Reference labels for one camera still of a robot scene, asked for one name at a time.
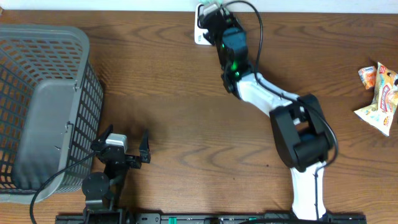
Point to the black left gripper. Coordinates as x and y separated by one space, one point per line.
135 162

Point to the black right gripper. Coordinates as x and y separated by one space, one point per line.
232 20

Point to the orange white Kleenex tissue pack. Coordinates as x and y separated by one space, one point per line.
368 76

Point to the orange yellow snack bag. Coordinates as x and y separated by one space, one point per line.
380 113

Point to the teal wet wipes pack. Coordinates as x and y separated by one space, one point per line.
207 2

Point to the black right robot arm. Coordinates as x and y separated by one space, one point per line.
302 136

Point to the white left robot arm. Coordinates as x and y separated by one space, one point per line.
103 190

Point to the white barcode scanner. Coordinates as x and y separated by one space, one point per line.
198 31

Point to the grey plastic mesh basket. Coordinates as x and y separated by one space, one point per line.
51 102

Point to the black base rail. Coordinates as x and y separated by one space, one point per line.
156 218

